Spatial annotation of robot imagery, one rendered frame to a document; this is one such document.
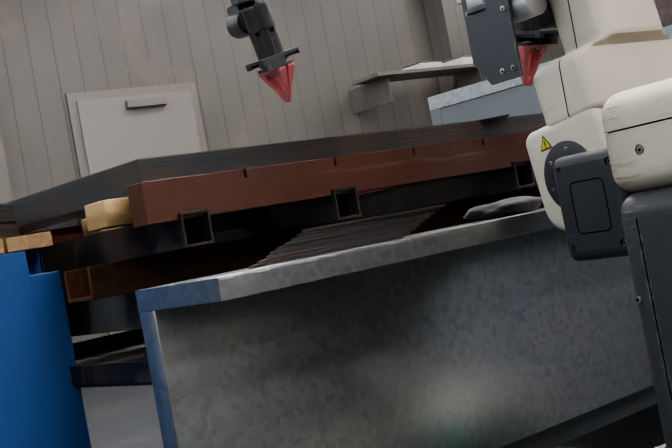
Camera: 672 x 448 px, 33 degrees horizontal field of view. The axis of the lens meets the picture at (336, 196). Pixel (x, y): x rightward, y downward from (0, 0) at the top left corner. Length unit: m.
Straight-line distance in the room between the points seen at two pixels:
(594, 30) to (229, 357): 0.70
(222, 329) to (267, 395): 0.12
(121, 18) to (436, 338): 7.85
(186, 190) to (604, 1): 0.66
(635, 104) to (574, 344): 0.83
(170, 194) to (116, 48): 7.86
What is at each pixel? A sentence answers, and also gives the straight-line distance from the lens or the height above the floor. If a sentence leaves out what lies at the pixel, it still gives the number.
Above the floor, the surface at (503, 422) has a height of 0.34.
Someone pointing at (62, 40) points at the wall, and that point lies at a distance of 9.29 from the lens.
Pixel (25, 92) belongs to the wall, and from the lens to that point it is 9.09.
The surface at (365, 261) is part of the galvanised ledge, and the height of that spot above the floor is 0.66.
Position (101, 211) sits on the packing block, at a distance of 1.65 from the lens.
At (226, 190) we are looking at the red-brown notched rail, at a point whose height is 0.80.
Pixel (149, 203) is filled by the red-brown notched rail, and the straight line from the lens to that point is 1.59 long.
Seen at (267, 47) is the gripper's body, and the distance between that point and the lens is 2.27.
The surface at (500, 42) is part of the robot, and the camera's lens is 1.73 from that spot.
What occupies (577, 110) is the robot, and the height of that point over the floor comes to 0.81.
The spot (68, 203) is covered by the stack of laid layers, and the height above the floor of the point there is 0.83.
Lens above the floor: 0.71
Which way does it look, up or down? 2 degrees up
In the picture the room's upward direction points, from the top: 11 degrees counter-clockwise
